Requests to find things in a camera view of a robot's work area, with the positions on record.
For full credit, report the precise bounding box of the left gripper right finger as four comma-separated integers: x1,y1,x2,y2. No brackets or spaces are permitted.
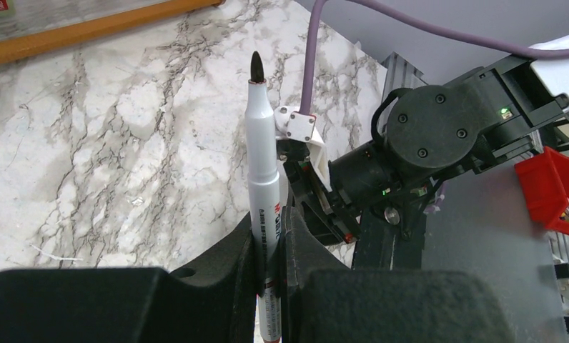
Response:
280,207,514,342

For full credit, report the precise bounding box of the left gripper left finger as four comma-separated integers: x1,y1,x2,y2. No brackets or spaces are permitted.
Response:
0,217,256,342

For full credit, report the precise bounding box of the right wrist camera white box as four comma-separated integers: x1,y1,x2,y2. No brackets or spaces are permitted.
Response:
274,106,332,192

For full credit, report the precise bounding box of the wooden orange shelf rack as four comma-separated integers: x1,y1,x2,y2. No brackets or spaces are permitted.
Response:
0,1,224,65

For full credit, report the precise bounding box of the white board marker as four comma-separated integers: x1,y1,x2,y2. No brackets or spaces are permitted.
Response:
244,51,282,342

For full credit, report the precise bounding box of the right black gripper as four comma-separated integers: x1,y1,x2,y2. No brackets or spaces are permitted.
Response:
277,141,360,246

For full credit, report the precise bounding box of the red plastic bin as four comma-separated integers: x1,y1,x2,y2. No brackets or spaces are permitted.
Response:
514,147,569,236

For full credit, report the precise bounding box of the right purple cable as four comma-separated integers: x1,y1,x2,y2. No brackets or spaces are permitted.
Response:
298,0,569,116

